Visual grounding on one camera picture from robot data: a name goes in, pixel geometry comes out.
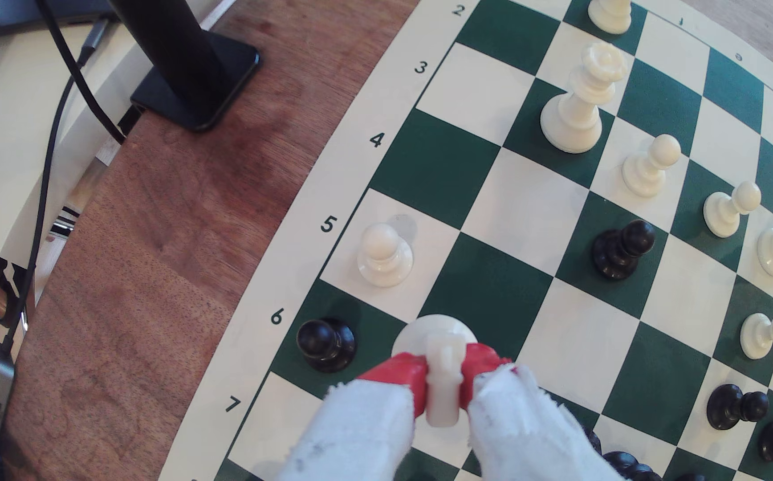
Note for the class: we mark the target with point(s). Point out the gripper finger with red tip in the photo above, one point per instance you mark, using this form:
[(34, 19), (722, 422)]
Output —
[(360, 434), (527, 434)]

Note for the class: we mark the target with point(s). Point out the black queen chess piece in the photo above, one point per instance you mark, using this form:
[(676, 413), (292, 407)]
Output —
[(592, 442)]

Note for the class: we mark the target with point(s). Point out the black bishop chess piece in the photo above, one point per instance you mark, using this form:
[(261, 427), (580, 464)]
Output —
[(627, 467)]

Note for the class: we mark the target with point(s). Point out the green and cream chess mat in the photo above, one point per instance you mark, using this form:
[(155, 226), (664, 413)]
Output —
[(527, 214)]

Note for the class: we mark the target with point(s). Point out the white queen chess piece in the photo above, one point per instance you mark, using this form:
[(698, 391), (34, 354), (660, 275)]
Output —
[(573, 113)]

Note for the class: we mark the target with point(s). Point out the white rook chess piece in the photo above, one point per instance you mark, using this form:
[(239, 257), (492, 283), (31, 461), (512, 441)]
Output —
[(610, 15)]

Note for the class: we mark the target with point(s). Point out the white pawn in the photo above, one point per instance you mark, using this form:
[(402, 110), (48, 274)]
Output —
[(724, 212), (644, 174), (760, 334), (384, 257)]

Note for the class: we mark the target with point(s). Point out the black monitor stand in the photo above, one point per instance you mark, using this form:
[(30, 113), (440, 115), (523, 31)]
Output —
[(186, 73)]

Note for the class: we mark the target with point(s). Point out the dark flat device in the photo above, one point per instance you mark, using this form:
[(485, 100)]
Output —
[(26, 17)]

